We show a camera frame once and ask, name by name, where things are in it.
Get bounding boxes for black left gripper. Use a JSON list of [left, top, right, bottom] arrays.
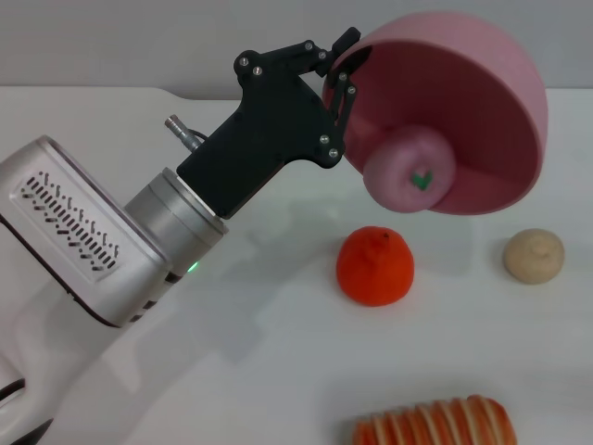
[[176, 26, 374, 221]]

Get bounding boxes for pink toy peach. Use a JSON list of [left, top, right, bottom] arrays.
[[362, 124, 458, 214]]

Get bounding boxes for pink plastic bowl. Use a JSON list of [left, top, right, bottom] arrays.
[[322, 11, 549, 217]]

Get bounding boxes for red orange toy fruit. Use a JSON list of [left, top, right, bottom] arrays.
[[335, 225, 415, 307]]

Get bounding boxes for beige toy mushroom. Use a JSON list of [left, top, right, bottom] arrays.
[[503, 228, 565, 286]]

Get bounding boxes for orange white striped toy bread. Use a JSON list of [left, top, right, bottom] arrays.
[[351, 393, 518, 445]]

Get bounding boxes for left gripper cable with connector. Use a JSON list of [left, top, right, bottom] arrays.
[[164, 114, 209, 152]]

